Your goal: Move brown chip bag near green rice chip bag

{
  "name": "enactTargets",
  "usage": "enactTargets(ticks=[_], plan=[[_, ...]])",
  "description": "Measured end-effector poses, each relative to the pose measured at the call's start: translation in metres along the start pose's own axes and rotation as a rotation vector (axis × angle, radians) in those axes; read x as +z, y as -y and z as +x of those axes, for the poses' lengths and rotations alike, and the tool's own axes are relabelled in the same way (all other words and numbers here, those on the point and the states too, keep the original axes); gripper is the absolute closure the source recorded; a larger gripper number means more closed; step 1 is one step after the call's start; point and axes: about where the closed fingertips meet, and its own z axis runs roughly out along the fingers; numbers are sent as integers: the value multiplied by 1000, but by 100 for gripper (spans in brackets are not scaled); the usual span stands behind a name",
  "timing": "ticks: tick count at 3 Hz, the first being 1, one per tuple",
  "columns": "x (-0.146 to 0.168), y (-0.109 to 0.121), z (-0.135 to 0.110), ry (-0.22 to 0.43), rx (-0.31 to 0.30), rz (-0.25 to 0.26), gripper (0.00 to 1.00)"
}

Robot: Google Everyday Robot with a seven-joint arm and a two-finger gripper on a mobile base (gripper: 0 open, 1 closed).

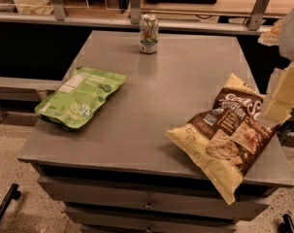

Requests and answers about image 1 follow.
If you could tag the grey metal bracket right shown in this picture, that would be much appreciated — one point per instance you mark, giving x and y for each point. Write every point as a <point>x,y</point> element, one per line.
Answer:
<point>254,21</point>

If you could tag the black leg bottom right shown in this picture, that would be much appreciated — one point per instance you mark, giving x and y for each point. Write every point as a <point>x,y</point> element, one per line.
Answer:
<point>287,226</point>

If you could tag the grey metal bracket middle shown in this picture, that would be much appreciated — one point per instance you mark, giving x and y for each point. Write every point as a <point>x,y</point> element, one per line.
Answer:
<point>135,11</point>

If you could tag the grey drawer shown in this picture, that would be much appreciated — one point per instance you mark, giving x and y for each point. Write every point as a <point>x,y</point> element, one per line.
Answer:
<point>92,193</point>
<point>144,222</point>

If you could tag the grey metal bracket left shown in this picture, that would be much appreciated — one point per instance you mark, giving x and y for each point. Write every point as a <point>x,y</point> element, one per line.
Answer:
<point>59,9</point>

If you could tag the upper grey drawer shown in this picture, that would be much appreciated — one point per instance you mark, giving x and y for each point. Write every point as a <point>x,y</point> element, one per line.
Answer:
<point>92,193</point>

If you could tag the brown and cream chip bag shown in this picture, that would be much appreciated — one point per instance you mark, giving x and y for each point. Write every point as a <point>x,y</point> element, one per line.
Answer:
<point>225,141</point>

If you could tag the black leg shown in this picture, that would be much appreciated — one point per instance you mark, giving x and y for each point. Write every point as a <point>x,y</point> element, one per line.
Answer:
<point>12,194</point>
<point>287,226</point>

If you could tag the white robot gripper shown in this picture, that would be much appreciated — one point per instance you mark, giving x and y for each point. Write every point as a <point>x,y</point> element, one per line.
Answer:
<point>291,36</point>

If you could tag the lower grey drawer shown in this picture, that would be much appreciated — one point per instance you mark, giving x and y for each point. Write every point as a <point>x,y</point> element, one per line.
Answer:
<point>144,222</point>

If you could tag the green rice chip bag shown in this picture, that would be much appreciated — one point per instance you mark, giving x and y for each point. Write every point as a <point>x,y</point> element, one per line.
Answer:
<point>75,102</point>

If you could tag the black leg bottom left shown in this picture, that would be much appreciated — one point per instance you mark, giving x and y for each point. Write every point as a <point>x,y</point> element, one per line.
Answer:
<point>12,194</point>

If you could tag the grey metal bracket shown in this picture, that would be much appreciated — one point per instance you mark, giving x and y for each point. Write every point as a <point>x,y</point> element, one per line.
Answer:
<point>59,9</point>
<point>135,11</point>
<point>254,21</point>

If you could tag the white green soda can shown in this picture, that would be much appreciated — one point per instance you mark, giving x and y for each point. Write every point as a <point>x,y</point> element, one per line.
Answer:
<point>148,33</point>

